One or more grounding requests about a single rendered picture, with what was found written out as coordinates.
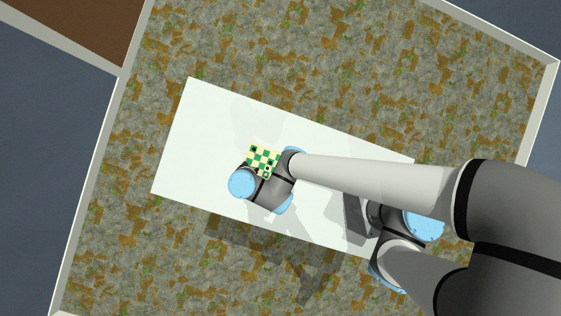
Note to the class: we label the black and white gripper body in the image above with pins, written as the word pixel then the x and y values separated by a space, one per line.
pixel 245 164

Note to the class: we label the green and cream chessboard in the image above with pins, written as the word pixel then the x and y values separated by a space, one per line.
pixel 260 158

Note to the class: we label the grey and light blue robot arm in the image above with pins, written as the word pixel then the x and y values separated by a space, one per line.
pixel 511 213

